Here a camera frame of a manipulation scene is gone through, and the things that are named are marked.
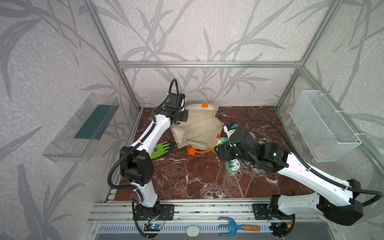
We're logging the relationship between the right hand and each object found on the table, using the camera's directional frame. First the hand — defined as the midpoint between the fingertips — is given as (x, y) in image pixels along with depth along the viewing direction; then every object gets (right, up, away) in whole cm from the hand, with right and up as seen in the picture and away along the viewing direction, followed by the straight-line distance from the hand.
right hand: (220, 146), depth 67 cm
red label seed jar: (+33, -3, +35) cm, 48 cm away
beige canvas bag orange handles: (-11, +2, +37) cm, 39 cm away
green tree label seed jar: (+8, -14, +13) cm, 21 cm away
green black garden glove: (-36, -7, +27) cm, 45 cm away
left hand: (-19, +16, +21) cm, 32 cm away
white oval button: (-13, -38, 0) cm, 40 cm away
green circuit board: (-32, -39, +3) cm, 51 cm away
